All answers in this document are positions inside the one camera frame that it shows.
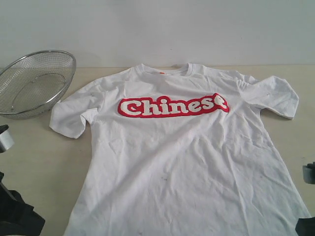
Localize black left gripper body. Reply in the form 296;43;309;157
0;183;45;236

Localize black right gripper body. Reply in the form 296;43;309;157
295;217;315;236

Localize white t-shirt red print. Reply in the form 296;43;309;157
50;64;310;236

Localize metal mesh basket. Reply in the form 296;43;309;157
0;50;76;119

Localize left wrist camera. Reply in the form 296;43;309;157
0;124;14;153

